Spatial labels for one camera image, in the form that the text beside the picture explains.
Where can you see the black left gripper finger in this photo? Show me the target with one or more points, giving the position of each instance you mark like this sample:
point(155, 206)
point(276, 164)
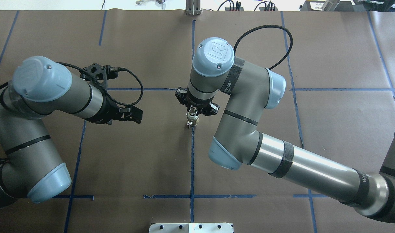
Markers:
point(131, 112)
point(134, 118)

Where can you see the steel cylinder weight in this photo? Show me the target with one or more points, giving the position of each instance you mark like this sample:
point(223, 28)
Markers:
point(330, 5)

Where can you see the aluminium frame post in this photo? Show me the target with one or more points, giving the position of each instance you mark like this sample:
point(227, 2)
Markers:
point(193, 7)

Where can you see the black box on desk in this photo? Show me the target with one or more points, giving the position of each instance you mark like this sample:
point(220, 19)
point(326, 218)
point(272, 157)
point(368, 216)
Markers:
point(316, 5)

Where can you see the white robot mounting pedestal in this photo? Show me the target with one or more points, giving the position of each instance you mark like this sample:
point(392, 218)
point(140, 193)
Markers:
point(212, 227)

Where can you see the small chrome angle valve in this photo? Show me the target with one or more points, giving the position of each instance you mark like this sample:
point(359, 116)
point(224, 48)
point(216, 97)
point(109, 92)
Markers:
point(192, 114)

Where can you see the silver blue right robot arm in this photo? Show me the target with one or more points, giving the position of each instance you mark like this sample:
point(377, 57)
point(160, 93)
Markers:
point(239, 139)

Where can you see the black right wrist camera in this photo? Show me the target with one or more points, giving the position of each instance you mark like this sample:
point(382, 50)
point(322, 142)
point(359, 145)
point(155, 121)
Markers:
point(181, 96)

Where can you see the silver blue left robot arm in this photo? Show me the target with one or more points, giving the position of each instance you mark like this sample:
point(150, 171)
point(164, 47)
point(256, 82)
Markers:
point(33, 167)

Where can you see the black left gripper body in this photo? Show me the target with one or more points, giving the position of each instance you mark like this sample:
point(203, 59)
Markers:
point(106, 111)

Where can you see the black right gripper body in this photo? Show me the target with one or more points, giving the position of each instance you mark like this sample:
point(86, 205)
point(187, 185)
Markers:
point(212, 109)

